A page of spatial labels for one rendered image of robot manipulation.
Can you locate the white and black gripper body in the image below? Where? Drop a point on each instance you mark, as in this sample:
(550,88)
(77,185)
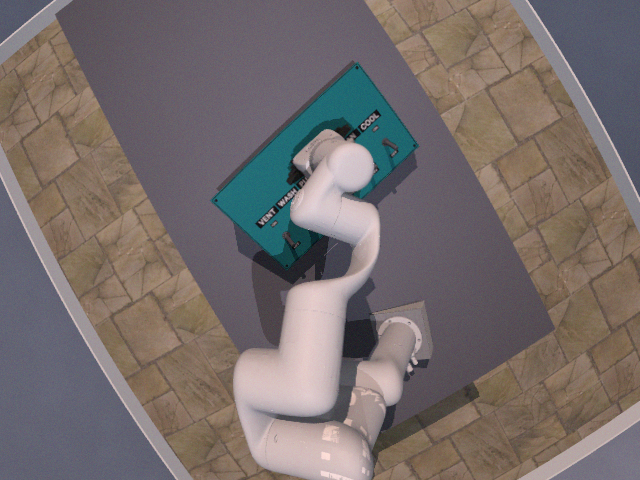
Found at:
(302,159)

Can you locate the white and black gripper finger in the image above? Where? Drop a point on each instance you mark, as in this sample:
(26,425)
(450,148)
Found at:
(343,131)
(294,175)

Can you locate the teal switch panel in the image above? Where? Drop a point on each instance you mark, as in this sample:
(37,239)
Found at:
(258,198)

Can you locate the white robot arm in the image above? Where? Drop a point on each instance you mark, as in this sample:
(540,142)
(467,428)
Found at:
(306,375)

